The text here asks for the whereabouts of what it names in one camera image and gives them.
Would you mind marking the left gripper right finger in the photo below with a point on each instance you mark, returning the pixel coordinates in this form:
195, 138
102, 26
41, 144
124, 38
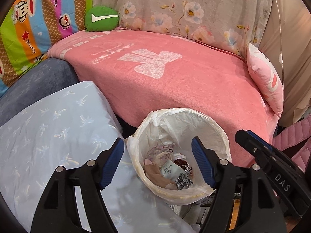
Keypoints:
244, 199

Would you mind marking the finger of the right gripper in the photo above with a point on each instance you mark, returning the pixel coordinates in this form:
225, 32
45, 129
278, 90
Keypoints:
260, 140

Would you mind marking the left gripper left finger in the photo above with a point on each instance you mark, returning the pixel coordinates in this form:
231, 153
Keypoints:
57, 210

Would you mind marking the black white patterned scrunchie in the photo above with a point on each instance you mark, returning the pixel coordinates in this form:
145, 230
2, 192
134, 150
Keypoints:
184, 180

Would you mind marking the dark red velvet scrunchie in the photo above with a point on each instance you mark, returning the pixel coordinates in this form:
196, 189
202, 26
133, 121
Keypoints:
181, 162

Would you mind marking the white printed packet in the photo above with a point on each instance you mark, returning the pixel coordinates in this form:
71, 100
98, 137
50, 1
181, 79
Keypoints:
171, 171

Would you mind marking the tan stocking piece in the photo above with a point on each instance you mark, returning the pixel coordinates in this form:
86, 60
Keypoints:
153, 174

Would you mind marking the white lined trash bin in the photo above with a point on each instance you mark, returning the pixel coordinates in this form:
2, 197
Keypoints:
176, 127

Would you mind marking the pink quilted fabric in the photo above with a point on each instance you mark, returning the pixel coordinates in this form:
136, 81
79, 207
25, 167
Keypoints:
294, 141

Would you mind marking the pink cartoon cushion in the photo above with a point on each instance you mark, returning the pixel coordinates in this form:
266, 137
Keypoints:
263, 73

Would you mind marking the light blue palm-print pillow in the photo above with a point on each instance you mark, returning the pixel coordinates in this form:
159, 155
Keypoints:
68, 128

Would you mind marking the beige curtain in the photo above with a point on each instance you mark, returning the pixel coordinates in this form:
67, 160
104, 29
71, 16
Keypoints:
286, 42

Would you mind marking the grey floral bedsheet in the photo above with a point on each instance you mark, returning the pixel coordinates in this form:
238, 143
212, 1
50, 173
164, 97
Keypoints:
229, 25

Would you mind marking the dark blue pillow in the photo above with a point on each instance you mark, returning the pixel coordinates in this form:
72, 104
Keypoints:
48, 77

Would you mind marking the pink fleece blanket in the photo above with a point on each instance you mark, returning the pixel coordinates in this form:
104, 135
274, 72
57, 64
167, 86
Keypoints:
140, 72

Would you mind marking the green checkmark plush cushion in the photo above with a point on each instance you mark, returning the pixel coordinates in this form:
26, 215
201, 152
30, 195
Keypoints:
101, 19

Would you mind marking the colourful monkey print quilt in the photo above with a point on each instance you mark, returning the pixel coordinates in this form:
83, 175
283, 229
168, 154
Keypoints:
30, 28

